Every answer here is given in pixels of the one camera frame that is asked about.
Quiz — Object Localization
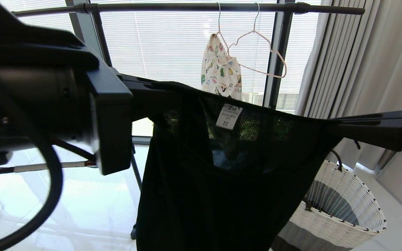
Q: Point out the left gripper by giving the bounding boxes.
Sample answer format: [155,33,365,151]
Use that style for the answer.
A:
[0,64,187,176]

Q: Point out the cream printed garment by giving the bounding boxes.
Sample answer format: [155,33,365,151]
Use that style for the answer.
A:
[200,33,243,101]

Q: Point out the pink clothes hanger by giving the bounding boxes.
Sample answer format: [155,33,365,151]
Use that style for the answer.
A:
[216,2,232,58]
[226,2,288,79]

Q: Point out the black garment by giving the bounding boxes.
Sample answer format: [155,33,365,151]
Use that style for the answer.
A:
[136,80,344,251]

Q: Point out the white laundry basket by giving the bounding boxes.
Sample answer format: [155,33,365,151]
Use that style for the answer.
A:
[270,149,387,251]

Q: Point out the black clothes rack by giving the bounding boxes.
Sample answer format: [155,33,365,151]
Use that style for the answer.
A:
[11,1,366,241]

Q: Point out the beige curtain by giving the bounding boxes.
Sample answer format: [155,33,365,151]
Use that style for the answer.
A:
[295,0,402,175]

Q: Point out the black cable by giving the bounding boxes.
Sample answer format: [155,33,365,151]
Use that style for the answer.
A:
[0,58,64,251]

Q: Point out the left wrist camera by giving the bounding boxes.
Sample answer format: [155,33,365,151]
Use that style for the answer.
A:
[0,0,100,70]

